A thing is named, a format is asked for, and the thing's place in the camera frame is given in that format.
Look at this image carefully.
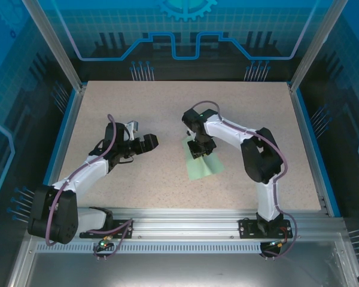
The green paper sheet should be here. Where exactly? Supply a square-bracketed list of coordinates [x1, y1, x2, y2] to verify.
[181, 136, 226, 181]

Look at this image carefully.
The sheet metal panel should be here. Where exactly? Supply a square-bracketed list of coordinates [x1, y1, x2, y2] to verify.
[16, 233, 359, 287]

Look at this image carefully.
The aluminium mounting beam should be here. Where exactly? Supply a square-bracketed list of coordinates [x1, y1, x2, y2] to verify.
[28, 207, 346, 240]

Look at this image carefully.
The left gripper thin black wire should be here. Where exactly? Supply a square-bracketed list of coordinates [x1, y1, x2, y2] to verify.
[116, 154, 135, 166]

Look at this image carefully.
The aluminium table side rail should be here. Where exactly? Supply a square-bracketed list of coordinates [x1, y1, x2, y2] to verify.
[37, 83, 87, 218]
[288, 82, 331, 216]

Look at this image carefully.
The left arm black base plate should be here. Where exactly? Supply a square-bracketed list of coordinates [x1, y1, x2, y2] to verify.
[79, 219, 135, 239]

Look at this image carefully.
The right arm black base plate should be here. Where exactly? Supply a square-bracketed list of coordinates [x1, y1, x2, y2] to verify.
[238, 219, 291, 239]

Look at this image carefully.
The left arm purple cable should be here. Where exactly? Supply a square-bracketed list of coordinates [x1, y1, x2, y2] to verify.
[44, 113, 135, 261]

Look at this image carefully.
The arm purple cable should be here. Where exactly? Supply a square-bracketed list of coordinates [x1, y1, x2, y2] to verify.
[44, 113, 135, 261]
[193, 100, 299, 259]

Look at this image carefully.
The slotted cable duct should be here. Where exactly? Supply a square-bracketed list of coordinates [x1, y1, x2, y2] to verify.
[35, 242, 269, 255]

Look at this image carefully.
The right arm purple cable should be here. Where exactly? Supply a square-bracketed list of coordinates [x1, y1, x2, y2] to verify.
[193, 100, 299, 259]

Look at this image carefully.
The aluminium frame post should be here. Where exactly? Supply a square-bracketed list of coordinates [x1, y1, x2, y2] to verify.
[22, 0, 86, 92]
[288, 0, 348, 92]

